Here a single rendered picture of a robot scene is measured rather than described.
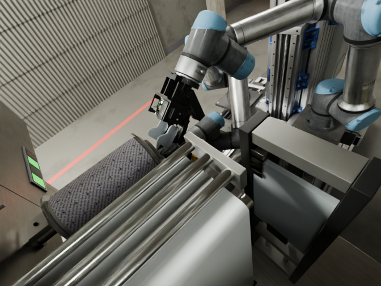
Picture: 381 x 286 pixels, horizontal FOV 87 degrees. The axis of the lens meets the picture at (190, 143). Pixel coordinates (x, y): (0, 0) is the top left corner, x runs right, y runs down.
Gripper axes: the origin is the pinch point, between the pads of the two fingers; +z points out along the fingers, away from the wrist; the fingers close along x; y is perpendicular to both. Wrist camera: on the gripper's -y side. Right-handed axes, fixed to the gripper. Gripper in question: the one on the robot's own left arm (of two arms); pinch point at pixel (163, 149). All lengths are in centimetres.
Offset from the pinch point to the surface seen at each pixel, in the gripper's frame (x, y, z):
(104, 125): -237, -99, 77
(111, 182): 2.4, 13.2, 9.0
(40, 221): -2.2, 23.7, 22.1
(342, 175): 38.0, 11.4, -16.2
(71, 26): -307, -44, -31
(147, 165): 3.7, 6.3, 3.5
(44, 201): -4.0, 23.5, 18.2
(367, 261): 51, -42, 4
